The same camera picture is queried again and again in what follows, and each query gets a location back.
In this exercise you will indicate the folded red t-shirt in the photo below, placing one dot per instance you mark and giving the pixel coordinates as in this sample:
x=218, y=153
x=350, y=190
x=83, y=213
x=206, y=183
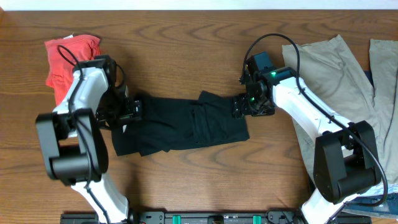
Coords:
x=83, y=47

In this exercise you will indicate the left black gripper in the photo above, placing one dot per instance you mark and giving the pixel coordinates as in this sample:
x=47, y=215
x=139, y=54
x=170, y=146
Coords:
x=135, y=109

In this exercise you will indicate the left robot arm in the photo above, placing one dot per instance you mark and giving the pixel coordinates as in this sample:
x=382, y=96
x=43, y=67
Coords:
x=72, y=145

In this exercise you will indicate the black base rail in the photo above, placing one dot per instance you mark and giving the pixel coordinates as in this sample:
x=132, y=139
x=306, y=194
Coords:
x=271, y=217

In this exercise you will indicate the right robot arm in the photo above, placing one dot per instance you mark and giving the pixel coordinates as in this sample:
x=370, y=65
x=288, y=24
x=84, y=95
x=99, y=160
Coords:
x=290, y=93

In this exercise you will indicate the black t-shirt with logo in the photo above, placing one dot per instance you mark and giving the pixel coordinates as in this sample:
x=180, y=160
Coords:
x=179, y=124

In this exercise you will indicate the khaki trousers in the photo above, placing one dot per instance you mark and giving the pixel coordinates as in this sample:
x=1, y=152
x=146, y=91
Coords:
x=332, y=72

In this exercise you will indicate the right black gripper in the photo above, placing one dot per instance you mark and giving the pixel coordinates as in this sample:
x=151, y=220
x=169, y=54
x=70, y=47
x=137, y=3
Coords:
x=238, y=106

